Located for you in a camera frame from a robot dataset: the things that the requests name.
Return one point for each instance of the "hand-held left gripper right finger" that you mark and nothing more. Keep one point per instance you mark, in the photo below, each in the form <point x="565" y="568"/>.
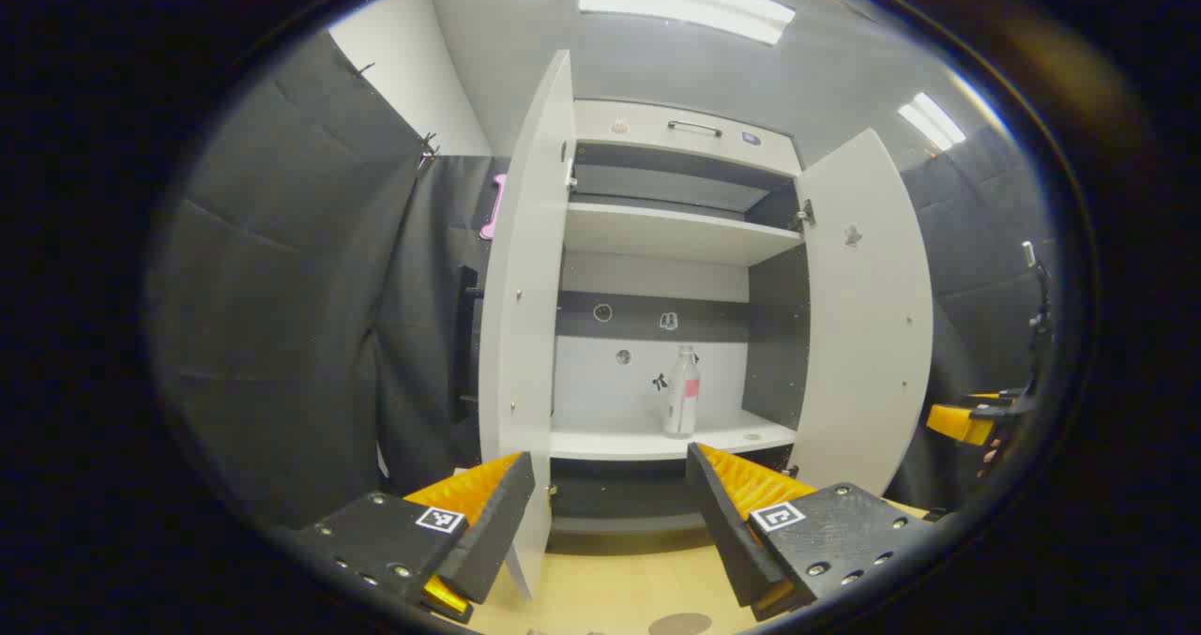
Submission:
<point x="727" y="532"/>

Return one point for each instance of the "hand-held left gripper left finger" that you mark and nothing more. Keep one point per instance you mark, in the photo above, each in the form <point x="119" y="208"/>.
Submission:
<point x="497" y="532"/>

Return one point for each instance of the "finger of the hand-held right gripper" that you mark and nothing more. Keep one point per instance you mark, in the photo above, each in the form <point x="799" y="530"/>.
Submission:
<point x="957" y="422"/>

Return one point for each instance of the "clear plastic bottle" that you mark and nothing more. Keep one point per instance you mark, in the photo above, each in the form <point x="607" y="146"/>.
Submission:
<point x="681" y="400"/>

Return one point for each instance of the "white cabinet shelf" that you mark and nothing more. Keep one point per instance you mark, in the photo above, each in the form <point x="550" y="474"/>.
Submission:
<point x="676" y="232"/>
<point x="638" y="443"/>

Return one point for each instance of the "white cabinet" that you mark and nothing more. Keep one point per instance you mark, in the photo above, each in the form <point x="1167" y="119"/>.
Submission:
<point x="600" y="391"/>

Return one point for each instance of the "metal door hinge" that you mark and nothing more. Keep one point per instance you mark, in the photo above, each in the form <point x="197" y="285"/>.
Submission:
<point x="570" y="175"/>
<point x="805" y="213"/>

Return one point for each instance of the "white cabinet drawer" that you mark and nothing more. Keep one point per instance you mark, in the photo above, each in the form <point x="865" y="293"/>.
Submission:
<point x="638" y="133"/>

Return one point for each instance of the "black backdrop cloth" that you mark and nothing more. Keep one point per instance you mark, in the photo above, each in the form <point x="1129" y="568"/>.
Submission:
<point x="281" y="288"/>
<point x="441" y="335"/>
<point x="976" y="269"/>

